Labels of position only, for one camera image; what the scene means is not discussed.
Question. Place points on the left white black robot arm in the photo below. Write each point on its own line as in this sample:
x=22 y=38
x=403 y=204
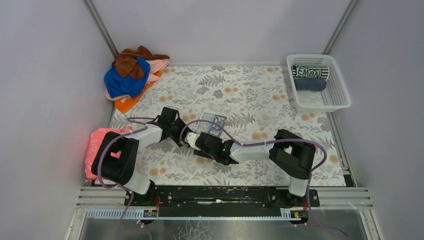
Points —
x=116 y=158

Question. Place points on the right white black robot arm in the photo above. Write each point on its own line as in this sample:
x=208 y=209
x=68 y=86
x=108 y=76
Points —
x=288 y=151

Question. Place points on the brown towel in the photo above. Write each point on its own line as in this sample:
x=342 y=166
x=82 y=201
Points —
x=127 y=65

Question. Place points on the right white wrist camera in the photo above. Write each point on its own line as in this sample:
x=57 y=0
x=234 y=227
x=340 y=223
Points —
x=191 y=138

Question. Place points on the white plastic basket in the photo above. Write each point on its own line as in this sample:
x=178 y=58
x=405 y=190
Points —
x=334 y=97

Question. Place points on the floral table mat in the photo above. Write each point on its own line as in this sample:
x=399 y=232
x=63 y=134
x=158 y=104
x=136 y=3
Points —
x=256 y=103

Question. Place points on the pink patterned towel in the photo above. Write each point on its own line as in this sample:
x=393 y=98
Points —
x=94 y=142

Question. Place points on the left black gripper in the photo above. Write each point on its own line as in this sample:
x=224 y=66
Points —
x=180 y=133

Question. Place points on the striped lemon rolled towel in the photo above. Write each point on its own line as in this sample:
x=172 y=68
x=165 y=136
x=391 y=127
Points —
x=308 y=71

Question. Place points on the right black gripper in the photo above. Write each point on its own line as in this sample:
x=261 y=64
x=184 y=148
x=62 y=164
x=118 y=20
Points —
x=200 y=141

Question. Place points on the dark blue rolled towel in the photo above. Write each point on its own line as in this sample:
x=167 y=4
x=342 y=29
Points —
x=310 y=84

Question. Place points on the light pink towel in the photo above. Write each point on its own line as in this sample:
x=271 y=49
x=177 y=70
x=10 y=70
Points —
x=156 y=65

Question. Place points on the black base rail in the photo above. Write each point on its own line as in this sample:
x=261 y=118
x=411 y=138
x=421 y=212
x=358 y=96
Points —
x=221 y=201

